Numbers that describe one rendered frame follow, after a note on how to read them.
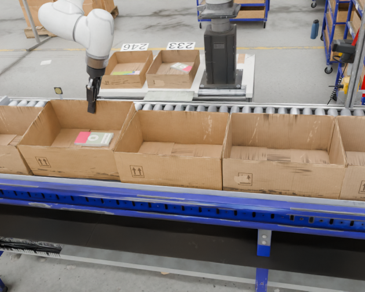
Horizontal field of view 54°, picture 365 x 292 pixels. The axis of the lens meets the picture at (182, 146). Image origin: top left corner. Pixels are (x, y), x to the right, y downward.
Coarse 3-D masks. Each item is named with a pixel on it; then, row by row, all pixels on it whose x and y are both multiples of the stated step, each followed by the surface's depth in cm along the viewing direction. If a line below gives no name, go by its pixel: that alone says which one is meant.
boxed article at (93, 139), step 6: (84, 132) 162; (90, 132) 162; (96, 132) 161; (78, 138) 159; (84, 138) 159; (90, 138) 158; (96, 138) 158; (102, 138) 158; (108, 138) 157; (78, 144) 158; (84, 144) 157; (90, 144) 156; (96, 144) 156; (102, 144) 155; (108, 144) 155
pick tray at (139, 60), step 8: (112, 56) 256; (120, 56) 262; (128, 56) 261; (136, 56) 260; (144, 56) 259; (152, 56) 257; (112, 64) 256; (120, 64) 263; (128, 64) 262; (136, 64) 260; (144, 64) 237; (112, 72) 253; (144, 72) 237; (104, 80) 232; (112, 80) 231; (120, 80) 230; (128, 80) 230; (136, 80) 229; (144, 80) 238; (104, 88) 236; (112, 88) 235; (120, 88) 234; (128, 88) 233; (136, 88) 232
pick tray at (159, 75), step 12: (156, 60) 247; (168, 60) 258; (180, 60) 256; (192, 60) 254; (156, 72) 247; (168, 72) 245; (180, 72) 243; (192, 72) 229; (156, 84) 228; (168, 84) 226; (180, 84) 225
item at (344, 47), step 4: (336, 40) 181; (340, 40) 180; (344, 40) 179; (348, 40) 180; (352, 40) 180; (332, 44) 181; (336, 44) 178; (340, 44) 177; (344, 44) 177; (348, 44) 177; (332, 48) 180; (336, 48) 179; (340, 48) 178; (344, 48) 178; (348, 48) 177; (352, 48) 177; (340, 52) 180; (344, 52) 179; (348, 52) 179; (352, 52) 178; (340, 56) 184; (344, 56) 182; (348, 56) 181
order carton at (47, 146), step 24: (48, 120) 157; (72, 120) 164; (96, 120) 161; (120, 120) 159; (24, 144) 142; (48, 144) 158; (72, 144) 159; (48, 168) 144; (72, 168) 141; (96, 168) 139
